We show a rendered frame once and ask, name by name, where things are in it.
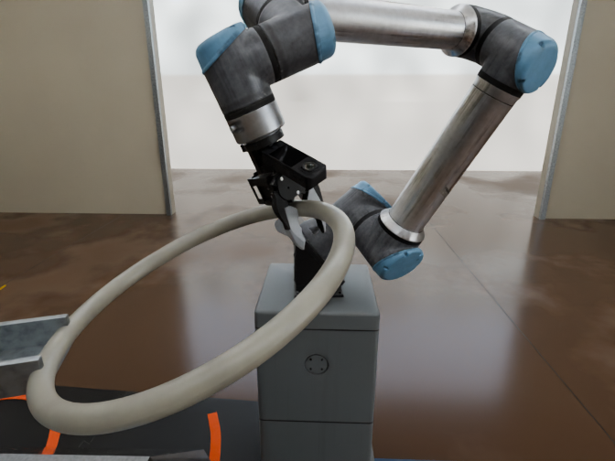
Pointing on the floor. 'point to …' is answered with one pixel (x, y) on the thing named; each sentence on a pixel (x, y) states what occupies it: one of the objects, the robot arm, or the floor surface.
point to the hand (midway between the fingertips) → (314, 235)
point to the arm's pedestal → (319, 374)
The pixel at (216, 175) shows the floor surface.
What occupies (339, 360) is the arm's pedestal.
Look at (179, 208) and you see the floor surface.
